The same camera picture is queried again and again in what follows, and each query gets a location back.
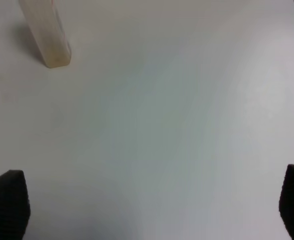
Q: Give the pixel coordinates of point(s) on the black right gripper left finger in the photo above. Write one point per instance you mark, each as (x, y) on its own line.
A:
(15, 209)

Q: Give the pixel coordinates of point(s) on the pink label drink bottle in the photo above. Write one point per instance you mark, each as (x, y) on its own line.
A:
(45, 24)

